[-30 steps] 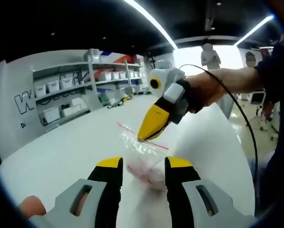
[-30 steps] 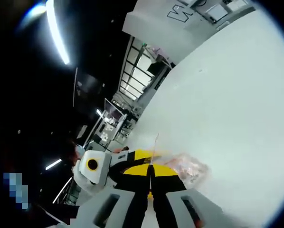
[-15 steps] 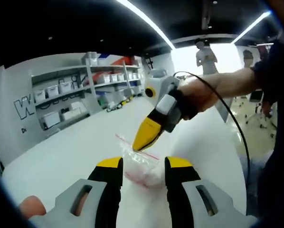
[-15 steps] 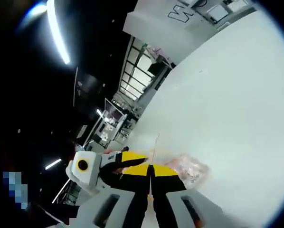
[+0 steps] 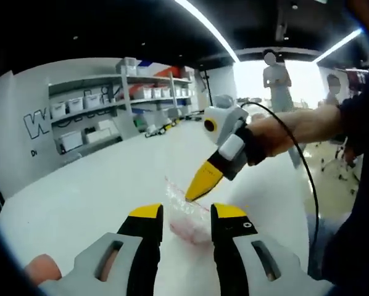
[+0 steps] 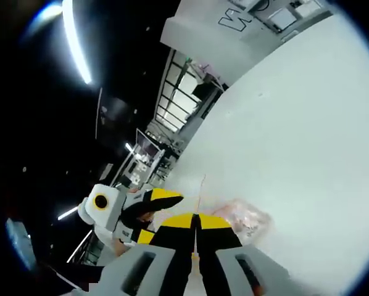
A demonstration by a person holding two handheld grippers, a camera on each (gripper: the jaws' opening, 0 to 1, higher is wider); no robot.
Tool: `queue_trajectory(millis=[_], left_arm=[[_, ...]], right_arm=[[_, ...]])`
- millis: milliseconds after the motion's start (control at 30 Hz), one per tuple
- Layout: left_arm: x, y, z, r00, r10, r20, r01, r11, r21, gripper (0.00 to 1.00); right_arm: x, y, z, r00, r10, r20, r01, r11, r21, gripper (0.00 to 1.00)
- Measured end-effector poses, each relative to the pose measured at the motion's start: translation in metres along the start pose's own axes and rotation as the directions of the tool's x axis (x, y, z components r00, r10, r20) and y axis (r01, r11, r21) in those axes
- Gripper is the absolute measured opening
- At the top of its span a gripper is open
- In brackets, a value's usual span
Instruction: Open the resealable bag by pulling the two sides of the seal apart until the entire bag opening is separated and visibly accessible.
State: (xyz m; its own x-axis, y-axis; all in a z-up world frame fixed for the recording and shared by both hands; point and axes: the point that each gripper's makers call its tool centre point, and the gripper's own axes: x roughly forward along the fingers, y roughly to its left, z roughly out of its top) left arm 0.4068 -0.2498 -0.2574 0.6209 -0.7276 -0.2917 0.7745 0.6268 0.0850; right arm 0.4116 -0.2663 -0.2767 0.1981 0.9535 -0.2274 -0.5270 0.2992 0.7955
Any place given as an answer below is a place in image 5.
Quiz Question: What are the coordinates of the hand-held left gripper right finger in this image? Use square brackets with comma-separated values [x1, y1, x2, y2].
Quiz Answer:
[210, 202, 330, 296]

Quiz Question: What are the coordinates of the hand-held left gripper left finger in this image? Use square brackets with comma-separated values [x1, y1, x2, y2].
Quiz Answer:
[38, 202, 164, 296]

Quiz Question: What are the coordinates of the clear resealable bag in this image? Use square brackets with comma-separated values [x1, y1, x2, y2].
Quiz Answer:
[164, 175, 214, 245]

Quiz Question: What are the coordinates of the person's right hand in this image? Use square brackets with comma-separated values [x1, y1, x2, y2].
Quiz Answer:
[247, 118, 296, 162]

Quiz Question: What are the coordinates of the person's left hand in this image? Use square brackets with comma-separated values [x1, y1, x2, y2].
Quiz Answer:
[24, 253, 64, 286]

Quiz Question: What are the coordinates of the black tripod stand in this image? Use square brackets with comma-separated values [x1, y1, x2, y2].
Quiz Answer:
[199, 66, 215, 107]

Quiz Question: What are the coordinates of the ceiling light strip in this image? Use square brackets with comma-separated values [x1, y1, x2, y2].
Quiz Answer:
[315, 27, 365, 64]
[174, 0, 239, 61]

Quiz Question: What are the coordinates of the grey metal shelf unit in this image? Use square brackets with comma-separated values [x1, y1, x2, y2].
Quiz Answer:
[48, 57, 195, 155]

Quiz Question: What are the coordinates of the black office chair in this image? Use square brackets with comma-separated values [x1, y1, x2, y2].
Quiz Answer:
[321, 138, 363, 192]

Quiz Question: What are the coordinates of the person's dark shirt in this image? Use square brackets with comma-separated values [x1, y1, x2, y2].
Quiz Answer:
[322, 0, 369, 283]

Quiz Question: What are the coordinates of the row of white storage bins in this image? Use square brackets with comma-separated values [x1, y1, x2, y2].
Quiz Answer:
[50, 85, 192, 115]

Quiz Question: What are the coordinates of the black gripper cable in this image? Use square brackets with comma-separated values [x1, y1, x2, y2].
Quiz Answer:
[241, 101, 320, 247]

